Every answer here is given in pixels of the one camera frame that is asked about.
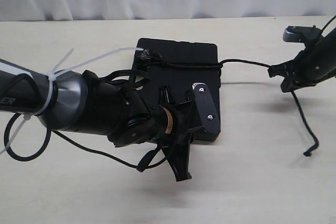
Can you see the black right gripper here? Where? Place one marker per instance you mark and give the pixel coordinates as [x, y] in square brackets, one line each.
[301, 72]

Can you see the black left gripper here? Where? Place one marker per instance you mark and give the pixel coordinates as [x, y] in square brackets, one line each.
[180, 122]

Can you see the black plastic carrying case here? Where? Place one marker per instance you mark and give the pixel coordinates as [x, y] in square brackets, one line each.
[180, 81]

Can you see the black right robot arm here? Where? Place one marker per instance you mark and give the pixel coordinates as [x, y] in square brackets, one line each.
[326, 49]

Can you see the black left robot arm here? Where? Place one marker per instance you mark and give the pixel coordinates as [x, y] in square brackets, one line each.
[146, 162]

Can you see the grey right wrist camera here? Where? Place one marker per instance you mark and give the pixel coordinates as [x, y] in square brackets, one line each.
[302, 34]

